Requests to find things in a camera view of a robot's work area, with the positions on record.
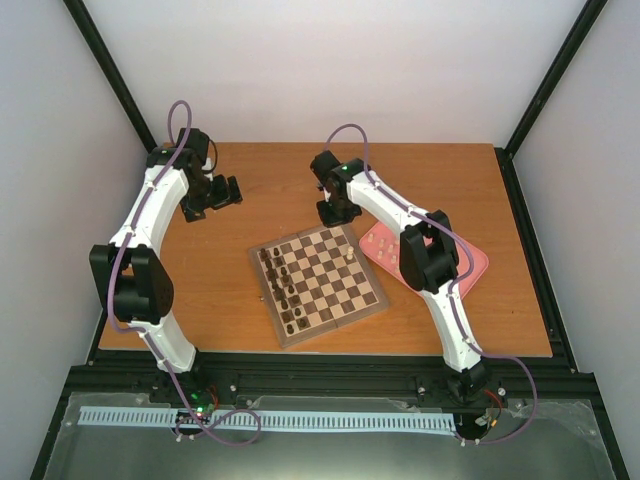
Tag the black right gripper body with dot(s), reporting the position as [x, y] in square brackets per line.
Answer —
[338, 213]

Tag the black left frame post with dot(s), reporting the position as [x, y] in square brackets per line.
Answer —
[96, 44]

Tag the wooden chess board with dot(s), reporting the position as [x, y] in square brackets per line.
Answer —
[333, 291]

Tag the black frame post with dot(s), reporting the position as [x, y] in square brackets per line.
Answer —
[96, 44]
[573, 41]

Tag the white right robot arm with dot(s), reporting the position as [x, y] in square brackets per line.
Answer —
[428, 257]

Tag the black aluminium base frame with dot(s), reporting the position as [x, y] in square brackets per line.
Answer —
[341, 376]

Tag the black right frame post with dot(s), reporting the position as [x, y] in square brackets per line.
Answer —
[573, 41]

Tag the light blue cable duct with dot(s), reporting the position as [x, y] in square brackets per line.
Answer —
[272, 421]

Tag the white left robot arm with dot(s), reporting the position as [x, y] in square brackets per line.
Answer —
[134, 287]

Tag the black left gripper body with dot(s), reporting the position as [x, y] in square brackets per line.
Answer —
[223, 197]

